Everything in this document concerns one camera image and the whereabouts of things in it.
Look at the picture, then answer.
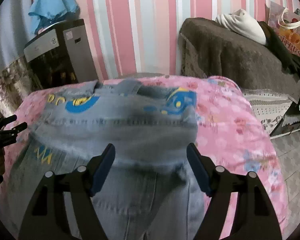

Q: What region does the floral beige curtain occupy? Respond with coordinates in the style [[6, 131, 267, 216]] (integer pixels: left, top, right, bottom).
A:
[[0, 56, 42, 118]]

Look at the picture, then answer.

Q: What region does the pink floral bed sheet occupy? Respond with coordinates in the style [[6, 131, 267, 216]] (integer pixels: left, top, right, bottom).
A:
[[0, 76, 288, 236]]

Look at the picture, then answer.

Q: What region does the grey black water dispenser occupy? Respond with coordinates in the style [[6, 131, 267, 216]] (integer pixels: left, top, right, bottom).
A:
[[24, 19, 98, 89]]

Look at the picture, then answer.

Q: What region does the dark low side table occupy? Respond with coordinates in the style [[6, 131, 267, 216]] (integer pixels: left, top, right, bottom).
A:
[[270, 113, 300, 139]]

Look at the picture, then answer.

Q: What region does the white dotted floral sofa skirt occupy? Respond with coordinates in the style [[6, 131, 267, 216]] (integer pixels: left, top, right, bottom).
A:
[[242, 89, 293, 135]]

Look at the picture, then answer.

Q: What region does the blue cloth on dispenser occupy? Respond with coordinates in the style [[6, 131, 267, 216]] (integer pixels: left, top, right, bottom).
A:
[[28, 0, 79, 35]]

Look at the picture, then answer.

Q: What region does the dark brown garment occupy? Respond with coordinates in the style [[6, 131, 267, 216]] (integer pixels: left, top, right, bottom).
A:
[[258, 21, 300, 79]]

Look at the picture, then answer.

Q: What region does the brown fuzzy sofa cover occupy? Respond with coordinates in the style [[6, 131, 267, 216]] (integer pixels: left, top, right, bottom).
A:
[[179, 18, 300, 102]]

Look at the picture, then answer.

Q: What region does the white folded garment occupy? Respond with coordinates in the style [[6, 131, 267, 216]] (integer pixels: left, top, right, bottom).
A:
[[215, 9, 267, 46]]

